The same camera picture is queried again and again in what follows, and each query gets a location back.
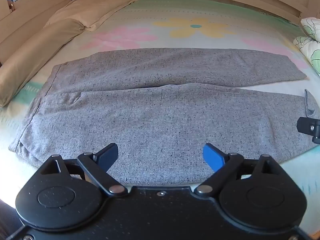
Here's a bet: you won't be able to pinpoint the cream pillow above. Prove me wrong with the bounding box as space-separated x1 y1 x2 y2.
44 0 143 32

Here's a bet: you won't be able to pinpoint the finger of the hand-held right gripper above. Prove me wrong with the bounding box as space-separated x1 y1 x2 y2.
297 116 320 145

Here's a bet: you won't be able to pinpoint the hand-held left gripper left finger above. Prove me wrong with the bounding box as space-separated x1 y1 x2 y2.
39 143 128 197

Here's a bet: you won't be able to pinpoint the grey speckled pants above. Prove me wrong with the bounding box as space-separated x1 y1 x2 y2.
8 47 320 188

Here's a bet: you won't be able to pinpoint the olive beige pillow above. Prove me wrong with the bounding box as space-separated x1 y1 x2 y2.
0 19 85 108

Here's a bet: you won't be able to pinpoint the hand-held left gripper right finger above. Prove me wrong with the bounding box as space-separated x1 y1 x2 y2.
194 143 285 197

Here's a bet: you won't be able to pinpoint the floral bed sheet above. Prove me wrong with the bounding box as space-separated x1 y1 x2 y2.
0 0 320 205

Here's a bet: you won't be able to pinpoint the white quilt with green print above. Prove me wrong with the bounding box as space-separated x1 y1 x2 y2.
292 17 320 78

